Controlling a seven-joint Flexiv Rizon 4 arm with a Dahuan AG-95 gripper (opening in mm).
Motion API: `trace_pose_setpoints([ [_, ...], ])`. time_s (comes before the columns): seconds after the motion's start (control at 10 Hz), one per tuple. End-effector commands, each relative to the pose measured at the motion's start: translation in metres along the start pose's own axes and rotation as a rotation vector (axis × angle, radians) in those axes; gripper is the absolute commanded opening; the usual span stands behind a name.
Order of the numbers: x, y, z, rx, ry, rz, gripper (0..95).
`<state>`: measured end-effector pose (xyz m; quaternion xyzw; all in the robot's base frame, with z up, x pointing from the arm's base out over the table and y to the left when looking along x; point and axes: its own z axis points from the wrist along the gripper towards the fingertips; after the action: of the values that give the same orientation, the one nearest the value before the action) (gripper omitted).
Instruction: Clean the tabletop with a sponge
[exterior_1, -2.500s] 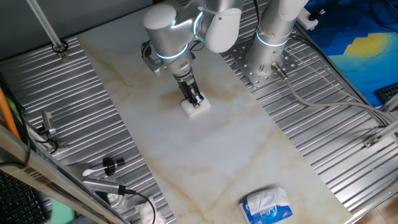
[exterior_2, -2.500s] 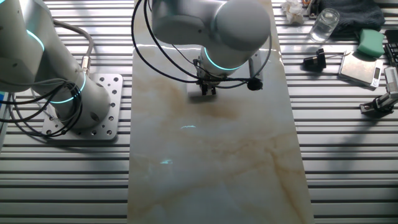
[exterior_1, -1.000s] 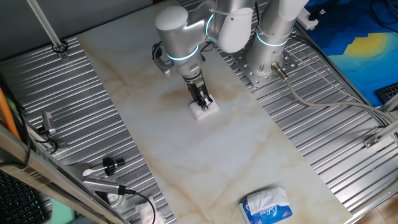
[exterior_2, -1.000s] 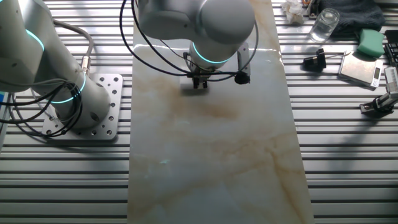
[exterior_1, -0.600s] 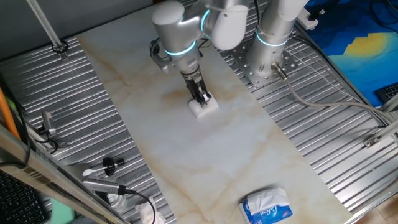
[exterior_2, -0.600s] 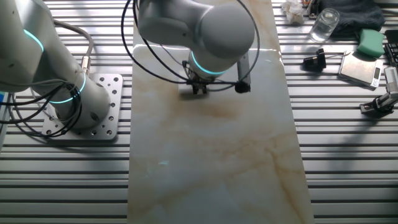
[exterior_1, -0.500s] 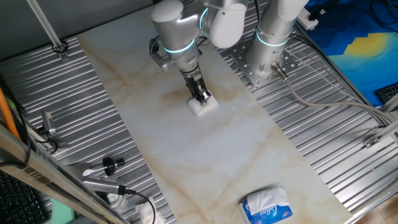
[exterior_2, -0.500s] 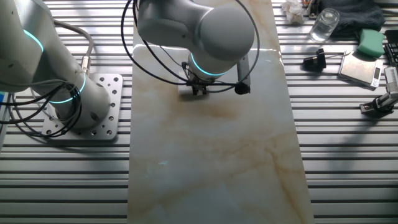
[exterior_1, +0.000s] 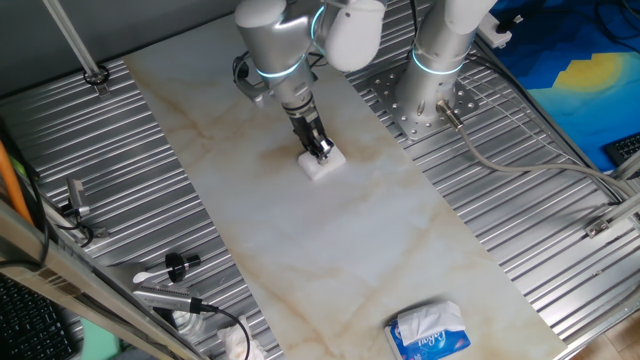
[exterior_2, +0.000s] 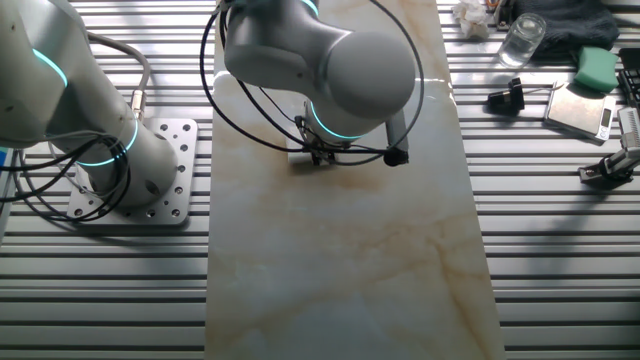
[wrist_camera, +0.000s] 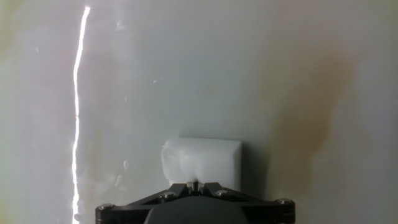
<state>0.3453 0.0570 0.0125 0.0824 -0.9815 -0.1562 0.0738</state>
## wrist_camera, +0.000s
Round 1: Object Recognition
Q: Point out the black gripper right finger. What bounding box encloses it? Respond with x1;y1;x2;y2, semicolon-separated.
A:
198;182;296;224

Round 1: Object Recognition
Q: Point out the white sponge block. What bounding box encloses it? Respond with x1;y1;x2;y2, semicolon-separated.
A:
160;137;243;192

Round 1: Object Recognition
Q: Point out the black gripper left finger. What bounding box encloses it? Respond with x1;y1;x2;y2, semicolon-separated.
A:
95;182;195;224

